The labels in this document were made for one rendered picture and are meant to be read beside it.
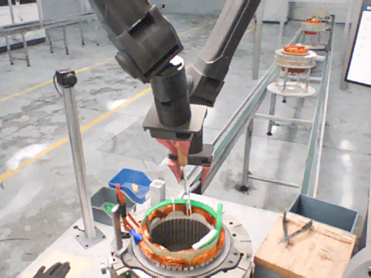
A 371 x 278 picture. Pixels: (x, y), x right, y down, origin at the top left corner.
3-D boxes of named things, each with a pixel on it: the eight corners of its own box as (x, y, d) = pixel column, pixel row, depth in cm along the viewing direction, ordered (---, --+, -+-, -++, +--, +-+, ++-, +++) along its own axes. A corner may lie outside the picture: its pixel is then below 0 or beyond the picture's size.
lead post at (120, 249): (114, 254, 74) (108, 211, 69) (122, 248, 76) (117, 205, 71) (120, 258, 73) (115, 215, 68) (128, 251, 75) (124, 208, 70)
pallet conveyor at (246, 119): (307, 43, 928) (311, 13, 894) (331, 45, 907) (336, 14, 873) (176, 298, 192) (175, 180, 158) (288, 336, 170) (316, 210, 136)
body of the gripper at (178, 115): (154, 109, 64) (146, 76, 59) (208, 113, 61) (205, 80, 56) (143, 133, 60) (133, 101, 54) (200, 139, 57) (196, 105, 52)
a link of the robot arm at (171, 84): (159, 75, 48) (190, 58, 50) (133, 57, 53) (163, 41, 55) (167, 111, 53) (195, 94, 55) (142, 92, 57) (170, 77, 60)
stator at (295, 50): (284, 66, 289) (286, 42, 280) (310, 70, 278) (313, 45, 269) (275, 71, 272) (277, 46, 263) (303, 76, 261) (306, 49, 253)
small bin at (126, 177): (156, 188, 154) (155, 174, 150) (142, 206, 142) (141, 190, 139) (124, 181, 159) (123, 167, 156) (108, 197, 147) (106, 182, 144)
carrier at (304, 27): (289, 45, 468) (291, 21, 455) (311, 42, 482) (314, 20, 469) (308, 49, 436) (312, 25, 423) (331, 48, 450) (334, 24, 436)
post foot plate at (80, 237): (107, 238, 124) (107, 236, 124) (85, 249, 118) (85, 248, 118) (95, 226, 130) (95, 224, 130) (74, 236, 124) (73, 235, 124)
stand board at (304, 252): (281, 217, 94) (283, 210, 93) (354, 242, 84) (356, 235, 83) (252, 262, 79) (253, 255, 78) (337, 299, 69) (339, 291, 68)
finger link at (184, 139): (167, 139, 70) (159, 103, 63) (202, 142, 68) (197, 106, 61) (157, 164, 65) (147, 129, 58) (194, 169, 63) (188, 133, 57)
